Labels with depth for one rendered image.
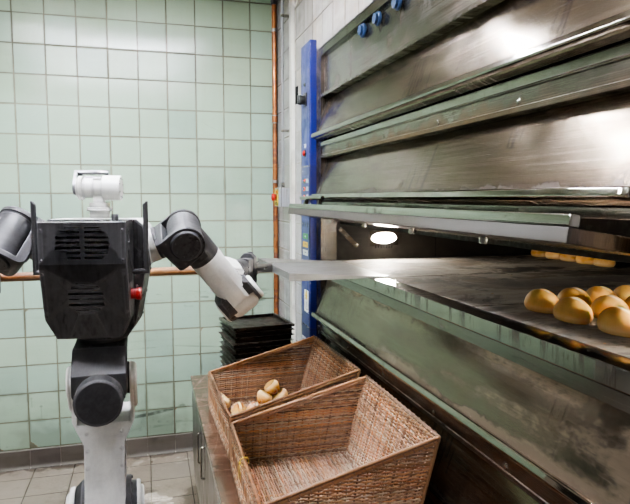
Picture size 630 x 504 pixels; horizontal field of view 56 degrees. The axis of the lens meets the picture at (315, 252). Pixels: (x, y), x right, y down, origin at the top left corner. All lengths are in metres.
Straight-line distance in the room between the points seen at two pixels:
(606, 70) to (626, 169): 0.18
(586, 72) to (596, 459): 0.67
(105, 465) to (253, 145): 2.19
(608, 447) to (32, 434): 3.08
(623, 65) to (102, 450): 1.48
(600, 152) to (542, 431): 0.54
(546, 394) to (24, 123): 2.90
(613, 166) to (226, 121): 2.67
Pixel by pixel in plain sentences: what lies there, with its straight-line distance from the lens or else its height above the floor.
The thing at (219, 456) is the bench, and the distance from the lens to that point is 2.17.
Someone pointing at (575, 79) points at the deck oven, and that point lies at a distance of 1.20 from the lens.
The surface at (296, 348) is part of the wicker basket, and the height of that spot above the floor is 0.80.
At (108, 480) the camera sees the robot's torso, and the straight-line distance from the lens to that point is 1.78.
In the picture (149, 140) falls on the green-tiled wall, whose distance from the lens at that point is 3.44.
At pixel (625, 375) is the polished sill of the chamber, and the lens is 1.10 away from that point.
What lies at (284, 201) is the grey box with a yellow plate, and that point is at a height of 1.44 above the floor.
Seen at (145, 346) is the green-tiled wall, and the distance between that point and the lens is 3.53.
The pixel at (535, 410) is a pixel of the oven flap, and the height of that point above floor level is 1.03.
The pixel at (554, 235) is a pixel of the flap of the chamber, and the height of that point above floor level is 1.40.
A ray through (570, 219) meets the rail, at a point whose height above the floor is 1.42.
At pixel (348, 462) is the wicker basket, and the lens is 2.08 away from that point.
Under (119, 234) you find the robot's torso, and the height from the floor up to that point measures 1.37.
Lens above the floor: 1.45
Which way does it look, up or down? 5 degrees down
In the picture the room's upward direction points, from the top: straight up
